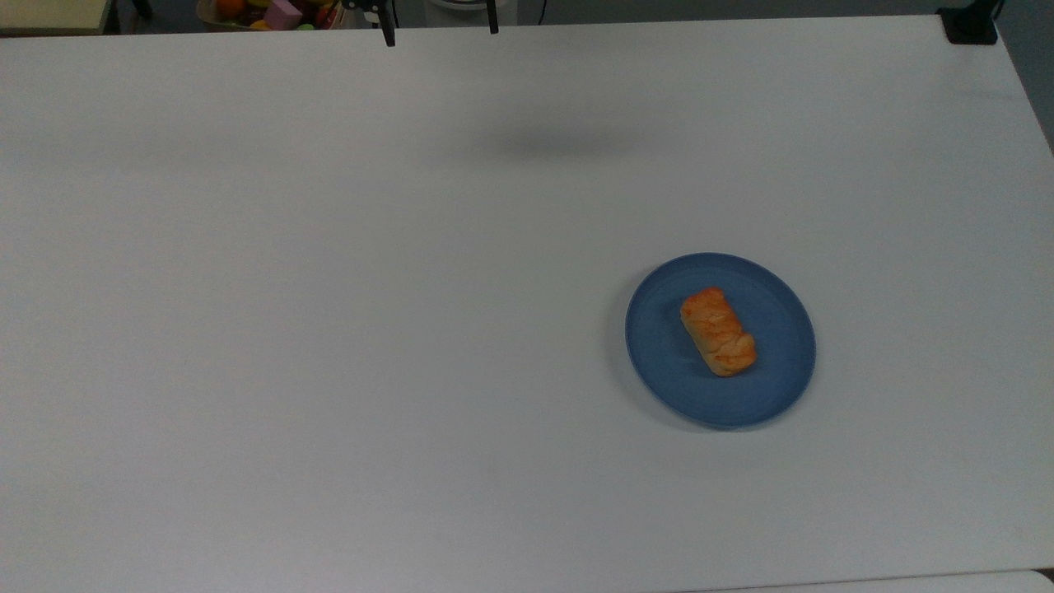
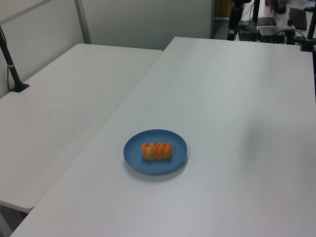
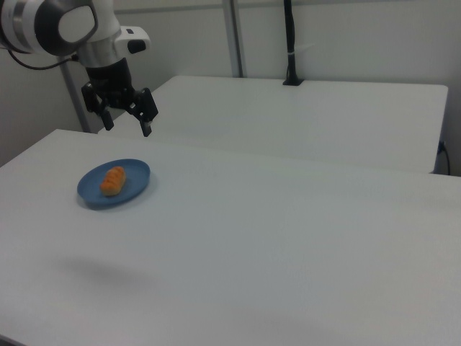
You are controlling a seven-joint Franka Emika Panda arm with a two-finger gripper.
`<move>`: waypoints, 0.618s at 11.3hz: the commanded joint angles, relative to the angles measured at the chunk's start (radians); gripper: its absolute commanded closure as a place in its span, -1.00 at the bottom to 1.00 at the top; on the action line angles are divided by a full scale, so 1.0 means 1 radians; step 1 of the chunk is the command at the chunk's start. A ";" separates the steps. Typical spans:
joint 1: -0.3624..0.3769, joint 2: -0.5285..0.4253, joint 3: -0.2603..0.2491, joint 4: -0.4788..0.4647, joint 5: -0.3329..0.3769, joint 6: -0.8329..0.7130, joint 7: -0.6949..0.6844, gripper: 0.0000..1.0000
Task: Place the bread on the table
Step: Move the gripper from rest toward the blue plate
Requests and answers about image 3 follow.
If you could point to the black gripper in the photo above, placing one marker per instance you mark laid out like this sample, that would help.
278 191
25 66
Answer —
109 83

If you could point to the grey partition post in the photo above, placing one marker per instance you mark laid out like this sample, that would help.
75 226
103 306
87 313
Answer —
73 97
236 36

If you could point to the black camera stand pole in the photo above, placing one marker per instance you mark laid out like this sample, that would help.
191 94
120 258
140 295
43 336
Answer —
290 43

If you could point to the white side table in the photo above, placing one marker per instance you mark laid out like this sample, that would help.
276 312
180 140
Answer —
288 122

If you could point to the orange bread roll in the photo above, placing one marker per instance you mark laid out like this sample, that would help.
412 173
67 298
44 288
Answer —
113 181

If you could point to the blue round plate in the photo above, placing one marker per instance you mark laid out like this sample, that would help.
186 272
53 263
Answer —
133 176

